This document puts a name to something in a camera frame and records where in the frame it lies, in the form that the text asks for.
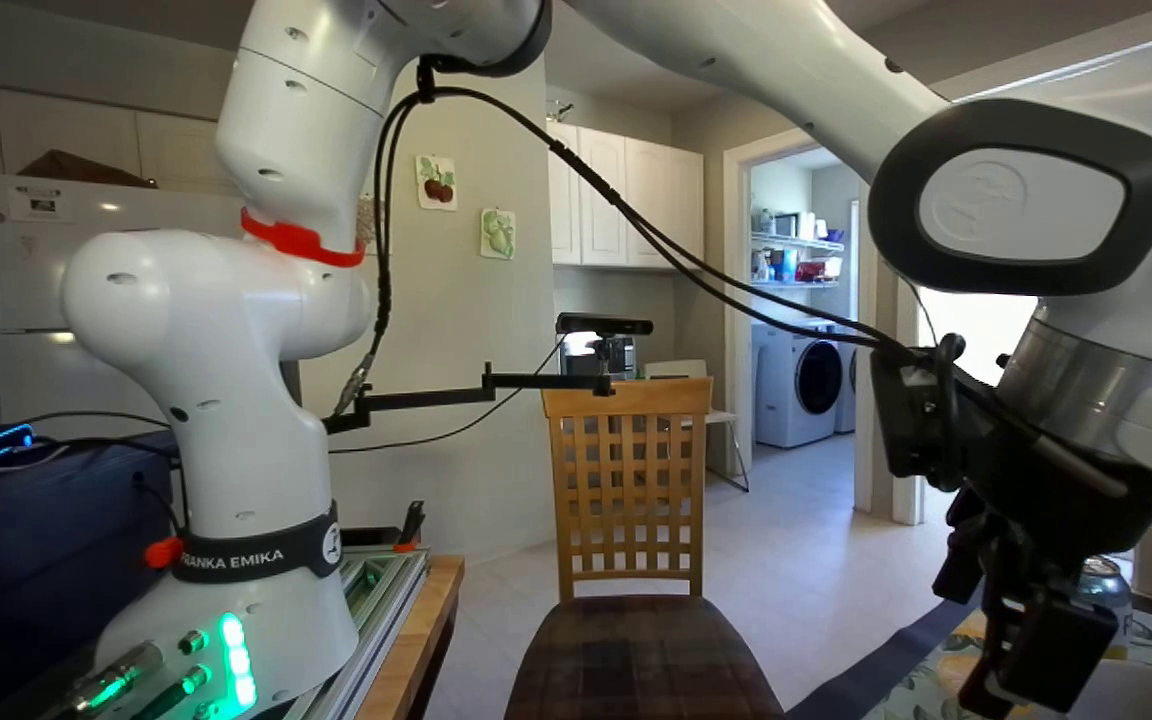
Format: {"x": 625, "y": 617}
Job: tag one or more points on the wooden lattice chair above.
{"x": 633, "y": 635}

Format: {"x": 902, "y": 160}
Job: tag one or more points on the black camera on boom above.
{"x": 593, "y": 352}

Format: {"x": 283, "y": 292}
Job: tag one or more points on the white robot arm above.
{"x": 1043, "y": 193}

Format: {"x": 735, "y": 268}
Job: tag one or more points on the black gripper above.
{"x": 1025, "y": 519}

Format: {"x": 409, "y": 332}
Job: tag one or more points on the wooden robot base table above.
{"x": 417, "y": 649}

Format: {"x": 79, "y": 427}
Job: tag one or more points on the white refrigerator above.
{"x": 43, "y": 364}

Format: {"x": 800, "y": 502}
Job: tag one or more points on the dark blue bag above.
{"x": 71, "y": 551}

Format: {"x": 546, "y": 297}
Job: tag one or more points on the white washing machine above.
{"x": 796, "y": 385}

